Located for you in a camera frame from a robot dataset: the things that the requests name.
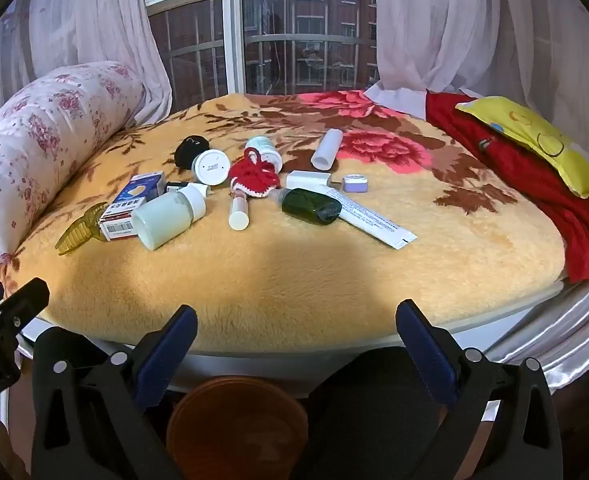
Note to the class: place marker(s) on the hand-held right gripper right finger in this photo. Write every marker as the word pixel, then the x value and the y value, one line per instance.
pixel 424 355

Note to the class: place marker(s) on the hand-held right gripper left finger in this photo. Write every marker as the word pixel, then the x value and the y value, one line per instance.
pixel 167 355

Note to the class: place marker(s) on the yellow-green hair claw clip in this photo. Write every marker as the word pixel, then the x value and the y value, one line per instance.
pixel 77 235

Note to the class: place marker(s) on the orange plastic bin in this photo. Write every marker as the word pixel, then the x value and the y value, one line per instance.
pixel 234 435

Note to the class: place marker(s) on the large milky white bottle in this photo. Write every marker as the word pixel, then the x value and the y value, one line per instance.
pixel 167 220

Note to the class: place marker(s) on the blue white medicine box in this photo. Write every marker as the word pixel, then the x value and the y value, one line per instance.
pixel 124 205

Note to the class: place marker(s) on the white squeeze tube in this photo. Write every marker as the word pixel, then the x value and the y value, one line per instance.
pixel 374 220

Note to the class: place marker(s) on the white lip balm stick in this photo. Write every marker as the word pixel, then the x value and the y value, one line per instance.
pixel 238 217

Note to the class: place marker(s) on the dark green bottle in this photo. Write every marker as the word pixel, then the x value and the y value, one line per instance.
pixel 309 205

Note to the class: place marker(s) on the small white box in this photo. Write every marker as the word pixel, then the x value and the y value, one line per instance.
pixel 307 180

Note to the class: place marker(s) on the yellow floral plush blanket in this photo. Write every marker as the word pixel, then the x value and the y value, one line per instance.
pixel 299 285

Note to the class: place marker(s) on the floral bolster pillow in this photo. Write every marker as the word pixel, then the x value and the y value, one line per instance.
pixel 39 130

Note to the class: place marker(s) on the small white blue item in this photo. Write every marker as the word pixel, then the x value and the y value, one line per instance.
pixel 356 184

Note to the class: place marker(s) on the white jar with green label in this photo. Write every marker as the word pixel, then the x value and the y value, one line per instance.
pixel 212 166

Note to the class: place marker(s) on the red knitted pouch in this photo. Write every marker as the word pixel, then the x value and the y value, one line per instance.
pixel 252 177

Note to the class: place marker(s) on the red cloth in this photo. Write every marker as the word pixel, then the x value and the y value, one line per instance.
pixel 524 185

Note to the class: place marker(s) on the white cylindrical tube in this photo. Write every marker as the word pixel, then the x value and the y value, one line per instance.
pixel 326 150

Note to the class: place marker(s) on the white bottle teal cap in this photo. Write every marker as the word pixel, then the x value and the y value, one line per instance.
pixel 264 146

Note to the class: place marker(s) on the yellow cloth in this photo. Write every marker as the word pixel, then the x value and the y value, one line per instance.
pixel 549 145

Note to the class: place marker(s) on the sheer white floral curtain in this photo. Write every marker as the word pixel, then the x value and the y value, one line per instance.
pixel 84 20

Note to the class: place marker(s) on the white framed barred window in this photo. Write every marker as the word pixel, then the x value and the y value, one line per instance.
pixel 234 35

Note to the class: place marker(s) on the sheer white plain curtain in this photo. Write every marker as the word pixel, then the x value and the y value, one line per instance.
pixel 449 25

